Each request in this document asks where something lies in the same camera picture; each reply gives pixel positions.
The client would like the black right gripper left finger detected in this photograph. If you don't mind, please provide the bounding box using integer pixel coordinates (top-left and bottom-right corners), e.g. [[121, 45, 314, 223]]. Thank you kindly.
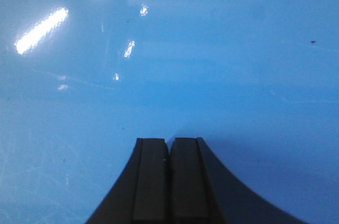
[[87, 138, 169, 223]]

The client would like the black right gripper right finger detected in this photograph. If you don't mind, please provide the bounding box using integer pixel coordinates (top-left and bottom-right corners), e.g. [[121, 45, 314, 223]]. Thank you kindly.
[[170, 137, 303, 223]]

